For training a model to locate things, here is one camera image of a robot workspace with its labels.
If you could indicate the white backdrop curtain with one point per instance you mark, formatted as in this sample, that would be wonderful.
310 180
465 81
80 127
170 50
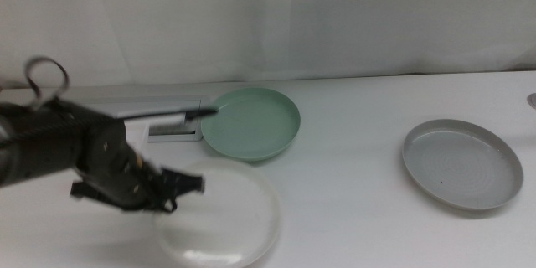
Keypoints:
293 21

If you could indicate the green plate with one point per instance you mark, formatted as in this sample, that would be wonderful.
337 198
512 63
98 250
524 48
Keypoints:
251 130

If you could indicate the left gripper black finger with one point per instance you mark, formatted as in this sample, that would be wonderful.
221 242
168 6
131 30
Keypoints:
184 183

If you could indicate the white left camera bracket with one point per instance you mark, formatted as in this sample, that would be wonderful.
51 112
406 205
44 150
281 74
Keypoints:
136 134

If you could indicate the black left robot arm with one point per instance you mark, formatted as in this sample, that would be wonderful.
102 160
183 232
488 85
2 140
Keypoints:
37 155

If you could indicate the grey plate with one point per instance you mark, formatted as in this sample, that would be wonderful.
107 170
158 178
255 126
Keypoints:
460 167

